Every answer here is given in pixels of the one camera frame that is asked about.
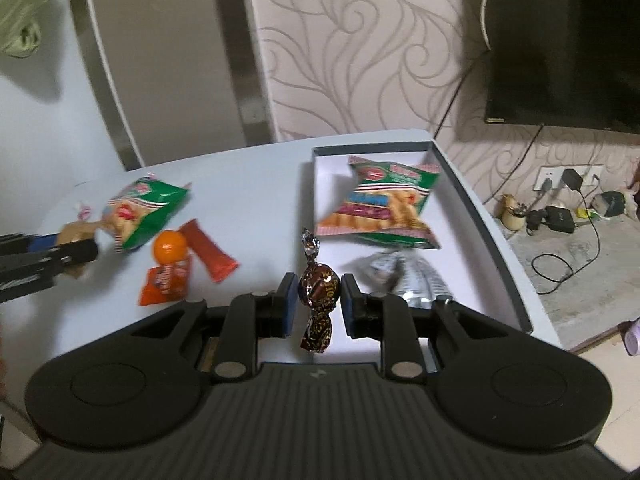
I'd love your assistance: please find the silver clear snack packet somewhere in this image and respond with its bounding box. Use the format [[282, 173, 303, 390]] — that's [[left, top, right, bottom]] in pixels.
[[350, 249, 454, 309]]

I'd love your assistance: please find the dark grey cardboard box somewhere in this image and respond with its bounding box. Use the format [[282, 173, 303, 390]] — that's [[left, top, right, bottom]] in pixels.
[[314, 142, 533, 333]]

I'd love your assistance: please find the black power adapter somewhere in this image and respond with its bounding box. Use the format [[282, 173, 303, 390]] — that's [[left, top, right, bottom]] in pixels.
[[561, 168, 582, 192]]

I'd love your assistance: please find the white wall power socket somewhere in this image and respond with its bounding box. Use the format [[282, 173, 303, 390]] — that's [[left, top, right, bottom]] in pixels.
[[534, 164, 606, 192]]

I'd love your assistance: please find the brown snack packet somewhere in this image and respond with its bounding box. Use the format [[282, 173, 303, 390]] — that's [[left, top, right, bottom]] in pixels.
[[56, 221, 102, 278]]

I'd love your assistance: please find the brown gold candy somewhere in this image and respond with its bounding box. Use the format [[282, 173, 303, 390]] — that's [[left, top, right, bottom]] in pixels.
[[298, 228, 341, 353]]

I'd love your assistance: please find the green prawn cracker bag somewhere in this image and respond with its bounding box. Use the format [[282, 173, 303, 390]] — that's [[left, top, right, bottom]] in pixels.
[[102, 174, 191, 252], [314, 155, 440, 249]]

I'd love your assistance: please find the black cable on floor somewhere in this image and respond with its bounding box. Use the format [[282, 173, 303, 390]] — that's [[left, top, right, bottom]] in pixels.
[[530, 188, 601, 296]]

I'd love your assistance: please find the black wall television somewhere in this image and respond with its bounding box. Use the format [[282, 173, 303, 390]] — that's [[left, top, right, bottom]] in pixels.
[[480, 0, 639, 133]]

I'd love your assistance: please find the pink white wrapped candy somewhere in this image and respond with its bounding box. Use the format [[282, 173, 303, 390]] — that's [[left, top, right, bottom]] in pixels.
[[75, 203, 93, 221]]

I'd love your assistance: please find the small yellow ceramic cup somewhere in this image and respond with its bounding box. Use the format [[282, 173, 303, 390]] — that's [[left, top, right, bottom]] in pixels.
[[500, 194, 528, 232]]

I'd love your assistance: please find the green cloth bag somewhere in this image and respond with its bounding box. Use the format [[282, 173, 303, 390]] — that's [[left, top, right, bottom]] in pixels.
[[0, 0, 47, 58]]

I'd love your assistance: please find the purple plastic bottle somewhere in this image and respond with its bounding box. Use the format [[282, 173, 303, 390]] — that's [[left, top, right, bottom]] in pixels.
[[623, 318, 640, 356]]

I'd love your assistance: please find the red-brown stick snack packet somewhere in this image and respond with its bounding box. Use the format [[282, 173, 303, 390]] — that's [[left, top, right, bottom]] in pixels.
[[179, 219, 239, 283]]

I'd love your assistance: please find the small orange mandarin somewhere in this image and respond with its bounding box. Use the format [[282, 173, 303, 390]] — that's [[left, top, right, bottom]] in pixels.
[[152, 230, 189, 266]]

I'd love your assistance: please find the orange snack packet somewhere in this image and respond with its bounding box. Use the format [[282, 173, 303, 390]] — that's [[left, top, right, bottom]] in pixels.
[[139, 255, 191, 307]]

